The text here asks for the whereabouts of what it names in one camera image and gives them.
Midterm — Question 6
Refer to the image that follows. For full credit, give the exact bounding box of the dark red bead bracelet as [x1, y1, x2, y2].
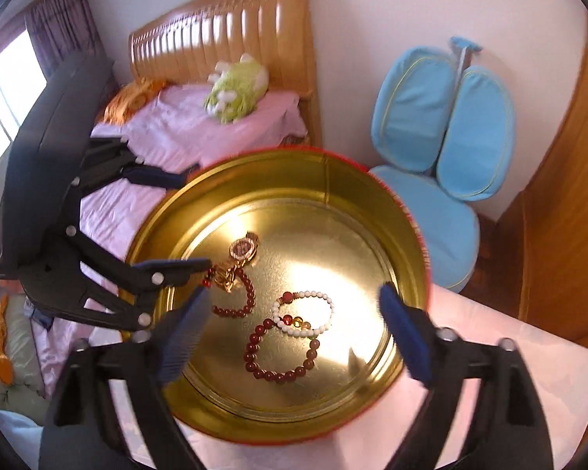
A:
[203, 267, 256, 318]

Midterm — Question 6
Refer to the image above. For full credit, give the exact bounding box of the green orange quilt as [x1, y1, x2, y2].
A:
[0, 294, 50, 427]

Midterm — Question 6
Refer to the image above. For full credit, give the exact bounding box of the wooden bed headboard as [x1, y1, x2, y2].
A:
[129, 0, 321, 148]

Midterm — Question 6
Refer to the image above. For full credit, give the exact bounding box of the orange pillow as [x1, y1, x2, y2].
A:
[103, 78, 167, 125]

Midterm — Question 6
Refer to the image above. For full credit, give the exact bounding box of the green cabbage plush toy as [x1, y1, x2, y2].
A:
[204, 53, 269, 125]

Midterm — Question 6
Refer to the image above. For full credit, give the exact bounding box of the window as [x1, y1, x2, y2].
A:
[0, 29, 47, 182]

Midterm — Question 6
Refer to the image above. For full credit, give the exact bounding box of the round gold tin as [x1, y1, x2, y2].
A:
[119, 147, 432, 446]

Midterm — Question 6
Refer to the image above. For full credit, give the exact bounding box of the gold wrist watch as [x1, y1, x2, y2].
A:
[216, 232, 261, 293]

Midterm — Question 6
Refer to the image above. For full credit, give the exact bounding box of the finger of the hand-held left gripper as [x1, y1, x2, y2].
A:
[76, 138, 200, 202]
[22, 228, 212, 332]

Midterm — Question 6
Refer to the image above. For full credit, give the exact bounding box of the pink bed sheet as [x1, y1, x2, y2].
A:
[29, 83, 309, 402]

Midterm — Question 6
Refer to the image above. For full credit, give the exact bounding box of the blue chair backrest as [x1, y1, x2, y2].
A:
[367, 36, 515, 295]

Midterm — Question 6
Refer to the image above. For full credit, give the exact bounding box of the wooden wardrobe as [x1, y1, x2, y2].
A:
[495, 14, 588, 343]

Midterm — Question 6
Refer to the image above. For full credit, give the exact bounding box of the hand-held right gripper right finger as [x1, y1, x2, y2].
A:
[378, 281, 554, 470]

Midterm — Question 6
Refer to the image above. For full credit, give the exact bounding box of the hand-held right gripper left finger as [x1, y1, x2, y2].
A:
[39, 286, 211, 470]

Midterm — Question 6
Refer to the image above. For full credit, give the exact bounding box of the white bead bracelet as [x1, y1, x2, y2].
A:
[271, 290, 335, 338]

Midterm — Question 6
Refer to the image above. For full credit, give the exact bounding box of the purple curtain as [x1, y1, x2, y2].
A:
[24, 0, 103, 79]

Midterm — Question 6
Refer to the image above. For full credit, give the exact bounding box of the red bracelet with coloured beads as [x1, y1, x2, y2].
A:
[244, 316, 321, 385]

